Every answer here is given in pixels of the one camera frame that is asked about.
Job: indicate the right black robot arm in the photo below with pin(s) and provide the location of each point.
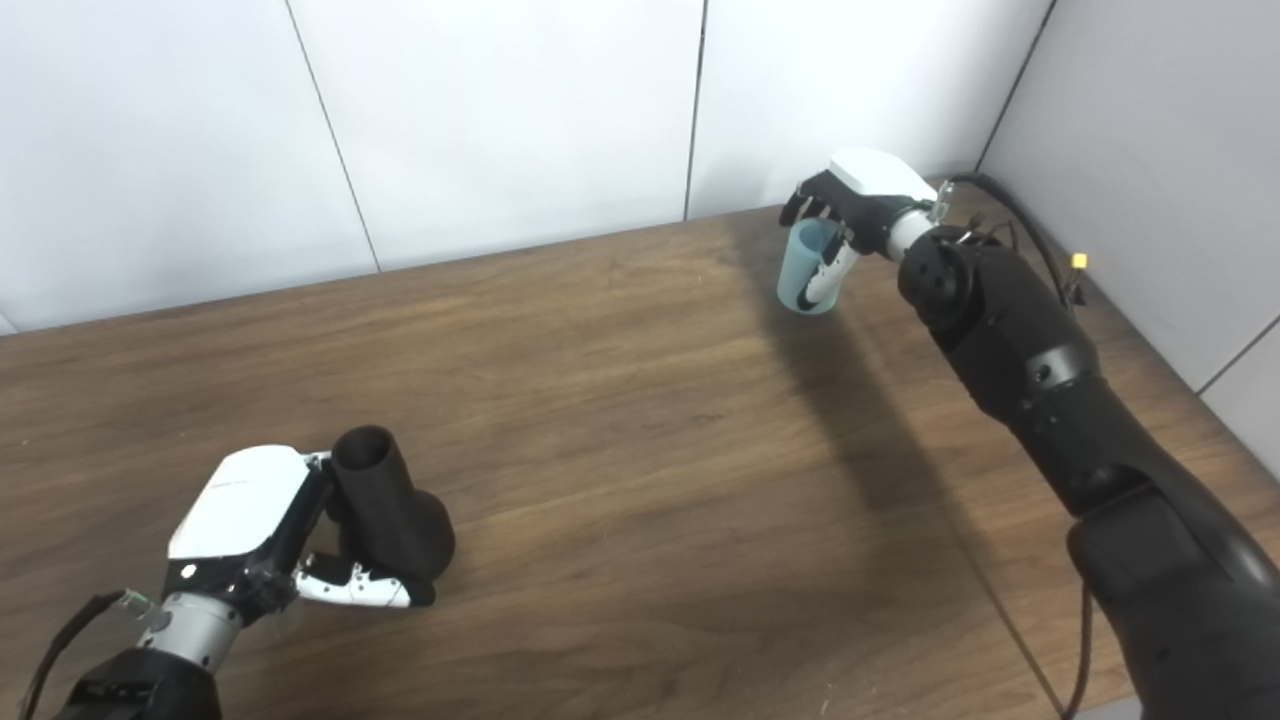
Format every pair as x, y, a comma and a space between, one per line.
1050, 380

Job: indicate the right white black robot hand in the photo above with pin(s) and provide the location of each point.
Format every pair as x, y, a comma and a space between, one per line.
875, 180

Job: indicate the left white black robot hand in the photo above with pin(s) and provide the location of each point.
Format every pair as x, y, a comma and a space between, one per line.
245, 505

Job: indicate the light blue cup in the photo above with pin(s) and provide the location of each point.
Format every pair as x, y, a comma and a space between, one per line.
800, 260

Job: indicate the black plastic nozzle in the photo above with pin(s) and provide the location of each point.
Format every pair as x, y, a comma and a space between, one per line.
395, 520

